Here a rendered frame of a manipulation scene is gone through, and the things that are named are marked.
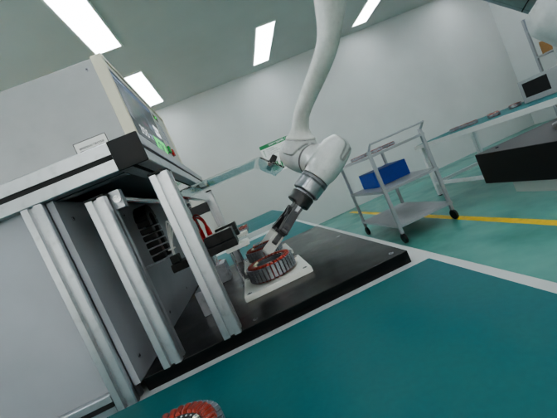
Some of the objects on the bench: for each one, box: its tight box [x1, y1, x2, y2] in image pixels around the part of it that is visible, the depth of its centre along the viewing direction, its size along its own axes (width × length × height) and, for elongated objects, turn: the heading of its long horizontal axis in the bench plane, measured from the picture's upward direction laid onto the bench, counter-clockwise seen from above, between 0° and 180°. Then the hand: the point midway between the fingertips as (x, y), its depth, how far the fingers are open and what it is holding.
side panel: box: [0, 203, 144, 418], centre depth 44 cm, size 28×3×32 cm, turn 179°
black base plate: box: [143, 226, 411, 391], centre depth 81 cm, size 47×64×2 cm
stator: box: [246, 249, 296, 284], centre depth 68 cm, size 11×11×4 cm
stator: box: [245, 240, 283, 263], centre depth 92 cm, size 11×11×4 cm
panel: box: [46, 201, 198, 386], centre depth 77 cm, size 1×66×30 cm, turn 89°
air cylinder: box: [214, 259, 232, 283], centre depth 91 cm, size 5×8×6 cm
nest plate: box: [245, 255, 313, 303], centre depth 69 cm, size 15×15×1 cm
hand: (266, 247), depth 93 cm, fingers open, 13 cm apart
